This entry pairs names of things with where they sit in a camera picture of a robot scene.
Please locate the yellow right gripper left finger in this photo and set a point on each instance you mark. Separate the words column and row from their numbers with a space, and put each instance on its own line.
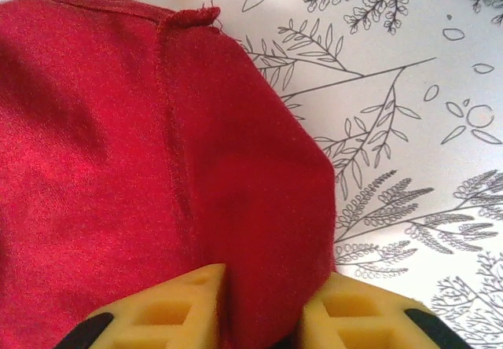
column 165, row 317

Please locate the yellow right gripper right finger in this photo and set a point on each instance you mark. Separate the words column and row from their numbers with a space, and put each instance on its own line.
column 361, row 321

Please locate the red t-shirt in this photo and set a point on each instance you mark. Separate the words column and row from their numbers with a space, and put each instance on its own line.
column 137, row 148

